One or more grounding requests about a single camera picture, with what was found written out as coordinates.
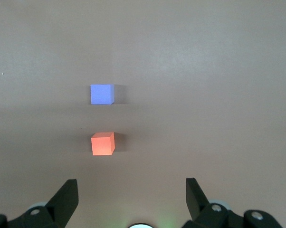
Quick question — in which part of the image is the orange foam cube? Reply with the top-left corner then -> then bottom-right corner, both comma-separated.
91,132 -> 116,156

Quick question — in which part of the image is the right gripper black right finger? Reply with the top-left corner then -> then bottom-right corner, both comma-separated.
182,177 -> 283,228

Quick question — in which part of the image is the purple foam cube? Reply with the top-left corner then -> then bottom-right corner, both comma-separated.
90,84 -> 115,105

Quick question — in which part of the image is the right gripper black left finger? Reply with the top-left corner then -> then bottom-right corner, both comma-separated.
0,179 -> 79,228

